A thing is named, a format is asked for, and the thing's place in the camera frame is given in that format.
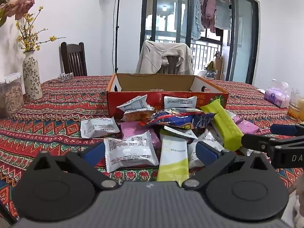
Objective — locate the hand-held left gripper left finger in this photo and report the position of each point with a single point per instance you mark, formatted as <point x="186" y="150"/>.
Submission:
<point x="95" y="153"/>

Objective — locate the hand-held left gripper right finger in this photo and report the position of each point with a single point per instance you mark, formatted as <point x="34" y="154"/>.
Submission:
<point x="206" y="153"/>

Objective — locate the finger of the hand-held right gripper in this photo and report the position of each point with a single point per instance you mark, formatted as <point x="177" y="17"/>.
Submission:
<point x="256" y="142"/>
<point x="282" y="129"/>

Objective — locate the pink snack packet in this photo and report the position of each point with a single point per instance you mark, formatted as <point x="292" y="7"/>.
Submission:
<point x="133" y="128"/>
<point x="248" y="125"/>

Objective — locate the large silver white snack packet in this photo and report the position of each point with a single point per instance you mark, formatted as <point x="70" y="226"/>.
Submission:
<point x="129" y="152"/>

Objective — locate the white green snack bar packet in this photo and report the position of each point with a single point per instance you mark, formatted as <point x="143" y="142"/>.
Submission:
<point x="172" y="156"/>

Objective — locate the orange snack packet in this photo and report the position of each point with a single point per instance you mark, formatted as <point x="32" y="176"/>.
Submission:
<point x="135" y="116"/>

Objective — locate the red cardboard box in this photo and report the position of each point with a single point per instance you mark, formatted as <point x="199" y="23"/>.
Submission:
<point x="154" y="82"/>

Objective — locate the clear jar with yellow contents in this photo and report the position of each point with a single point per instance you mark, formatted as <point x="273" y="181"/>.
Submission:
<point x="295" y="109"/>

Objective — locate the small white zigzag-edged packet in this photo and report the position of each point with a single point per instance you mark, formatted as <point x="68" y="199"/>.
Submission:
<point x="180" y="133"/>

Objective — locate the purple tissue pack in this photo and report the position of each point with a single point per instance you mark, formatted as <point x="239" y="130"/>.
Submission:
<point x="275" y="97"/>

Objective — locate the white tissue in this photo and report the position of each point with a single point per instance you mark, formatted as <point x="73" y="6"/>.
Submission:
<point x="260" y="90"/>

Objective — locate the person's pale clothing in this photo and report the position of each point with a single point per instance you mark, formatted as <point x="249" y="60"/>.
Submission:
<point x="299" y="209"/>

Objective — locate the white bucket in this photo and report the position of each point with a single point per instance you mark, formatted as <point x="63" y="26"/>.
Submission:
<point x="202" y="74"/>

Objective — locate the small floral patterned box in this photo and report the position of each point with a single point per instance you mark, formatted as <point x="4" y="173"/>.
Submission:
<point x="66" y="76"/>

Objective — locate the wooden boards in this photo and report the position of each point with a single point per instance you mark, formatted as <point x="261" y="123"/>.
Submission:
<point x="219" y="68"/>

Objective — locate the yellow green bag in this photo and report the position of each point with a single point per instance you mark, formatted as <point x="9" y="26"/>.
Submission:
<point x="209" y="65"/>

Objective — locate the dark wooden chair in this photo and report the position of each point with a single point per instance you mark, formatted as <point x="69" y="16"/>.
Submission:
<point x="73" y="59"/>
<point x="172" y="66"/>

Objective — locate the floral ceramic vase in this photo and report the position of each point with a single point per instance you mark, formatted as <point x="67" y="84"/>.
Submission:
<point x="32" y="80"/>

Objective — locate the clear plastic food container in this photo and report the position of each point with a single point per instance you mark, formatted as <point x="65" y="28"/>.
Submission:
<point x="10" y="97"/>

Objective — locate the beige jacket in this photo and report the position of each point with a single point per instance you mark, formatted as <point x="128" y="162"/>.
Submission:
<point x="149" y="59"/>

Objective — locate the black balcony railing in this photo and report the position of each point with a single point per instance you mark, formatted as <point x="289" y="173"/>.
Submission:
<point x="209" y="43"/>

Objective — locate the dark hanging garment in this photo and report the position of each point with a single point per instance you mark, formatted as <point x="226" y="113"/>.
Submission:
<point x="219" y="32"/>

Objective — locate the black light stand with lamp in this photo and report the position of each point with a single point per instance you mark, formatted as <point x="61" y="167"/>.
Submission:
<point x="116" y="28"/>

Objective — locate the pale hanging shirt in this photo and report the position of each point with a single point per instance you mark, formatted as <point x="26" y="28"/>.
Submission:
<point x="223" y="16"/>

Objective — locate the light blue hanging garment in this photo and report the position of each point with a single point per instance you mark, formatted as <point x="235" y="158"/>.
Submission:
<point x="193" y="21"/>

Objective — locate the yellow flower branches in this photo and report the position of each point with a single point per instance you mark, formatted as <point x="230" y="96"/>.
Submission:
<point x="28" y="35"/>

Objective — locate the pink hanging garment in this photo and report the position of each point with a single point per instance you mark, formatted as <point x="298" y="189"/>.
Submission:
<point x="209" y="9"/>

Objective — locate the pink artificial flowers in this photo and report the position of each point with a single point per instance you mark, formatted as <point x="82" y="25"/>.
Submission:
<point x="21" y="4"/>

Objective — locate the black sliding door frame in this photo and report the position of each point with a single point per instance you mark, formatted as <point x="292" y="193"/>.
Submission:
<point x="255" y="40"/>

